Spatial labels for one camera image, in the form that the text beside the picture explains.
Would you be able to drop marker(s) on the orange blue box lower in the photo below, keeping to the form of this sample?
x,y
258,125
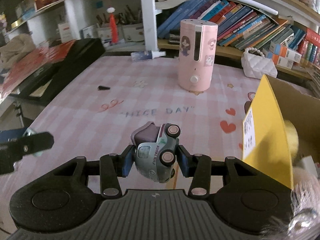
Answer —
x,y
278,60

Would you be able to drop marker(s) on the yellow tape roll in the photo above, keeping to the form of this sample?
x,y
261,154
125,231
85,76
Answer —
x,y
292,139

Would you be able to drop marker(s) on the teal toy truck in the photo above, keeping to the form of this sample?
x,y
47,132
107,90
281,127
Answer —
x,y
155,150

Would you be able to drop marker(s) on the pink checkered table mat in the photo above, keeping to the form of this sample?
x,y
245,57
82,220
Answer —
x,y
90,122

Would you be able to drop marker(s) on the white quilted pearl purse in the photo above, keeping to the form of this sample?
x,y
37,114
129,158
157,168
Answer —
x,y
256,65

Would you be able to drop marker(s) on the white bookshelf frame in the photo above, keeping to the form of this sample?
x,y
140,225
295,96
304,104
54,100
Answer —
x,y
80,14

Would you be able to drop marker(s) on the small spray bottle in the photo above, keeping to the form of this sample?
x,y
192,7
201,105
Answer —
x,y
146,55

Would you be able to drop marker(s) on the orange blue box upper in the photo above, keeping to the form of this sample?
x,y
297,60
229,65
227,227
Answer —
x,y
285,52

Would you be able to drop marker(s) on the small black cap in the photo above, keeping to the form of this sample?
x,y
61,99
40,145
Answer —
x,y
103,88

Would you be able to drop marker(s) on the pink cylindrical humidifier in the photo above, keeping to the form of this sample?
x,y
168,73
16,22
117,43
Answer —
x,y
197,54

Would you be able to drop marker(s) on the yellow cardboard box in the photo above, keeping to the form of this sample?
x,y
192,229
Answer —
x,y
265,146

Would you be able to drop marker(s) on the pink plush paw toy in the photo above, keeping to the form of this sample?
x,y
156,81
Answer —
x,y
303,223

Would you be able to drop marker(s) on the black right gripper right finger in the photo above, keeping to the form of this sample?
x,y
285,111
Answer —
x,y
198,167

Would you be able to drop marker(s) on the orange blue box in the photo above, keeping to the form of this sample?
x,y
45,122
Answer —
x,y
285,52
278,60

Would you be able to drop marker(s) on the red thick dictionary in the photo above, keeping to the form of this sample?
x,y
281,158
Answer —
x,y
312,37

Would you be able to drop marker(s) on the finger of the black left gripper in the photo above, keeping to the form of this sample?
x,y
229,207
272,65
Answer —
x,y
13,151

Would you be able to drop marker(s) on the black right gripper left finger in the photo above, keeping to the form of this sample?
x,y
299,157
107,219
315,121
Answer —
x,y
111,167

